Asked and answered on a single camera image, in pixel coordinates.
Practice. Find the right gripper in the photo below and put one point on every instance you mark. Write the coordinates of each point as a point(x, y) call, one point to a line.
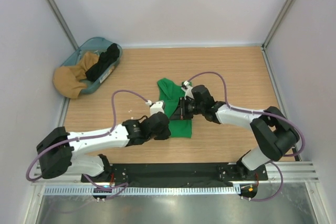
point(181, 109)

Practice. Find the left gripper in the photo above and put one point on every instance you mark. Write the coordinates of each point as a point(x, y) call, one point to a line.
point(165, 134)

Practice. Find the black tank top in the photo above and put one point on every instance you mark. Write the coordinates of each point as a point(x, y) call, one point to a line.
point(106, 59)

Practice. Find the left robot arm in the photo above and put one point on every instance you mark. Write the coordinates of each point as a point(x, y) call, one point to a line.
point(63, 152)

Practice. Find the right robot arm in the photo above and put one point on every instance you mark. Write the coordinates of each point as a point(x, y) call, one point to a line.
point(274, 134)

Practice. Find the tan tank top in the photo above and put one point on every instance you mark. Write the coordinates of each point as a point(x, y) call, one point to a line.
point(67, 79)

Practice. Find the blue plastic basket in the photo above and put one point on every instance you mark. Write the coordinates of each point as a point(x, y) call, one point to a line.
point(96, 45)

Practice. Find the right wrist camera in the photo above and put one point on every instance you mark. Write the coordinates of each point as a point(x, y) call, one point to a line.
point(187, 89)

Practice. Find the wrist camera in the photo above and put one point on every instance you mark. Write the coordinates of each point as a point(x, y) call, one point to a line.
point(155, 107)
point(187, 89)

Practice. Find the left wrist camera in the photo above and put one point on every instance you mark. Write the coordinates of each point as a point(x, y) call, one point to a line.
point(155, 107)

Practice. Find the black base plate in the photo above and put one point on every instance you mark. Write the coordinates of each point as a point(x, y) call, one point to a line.
point(179, 175)

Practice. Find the white slotted cable duct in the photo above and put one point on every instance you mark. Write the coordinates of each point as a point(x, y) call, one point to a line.
point(137, 191)

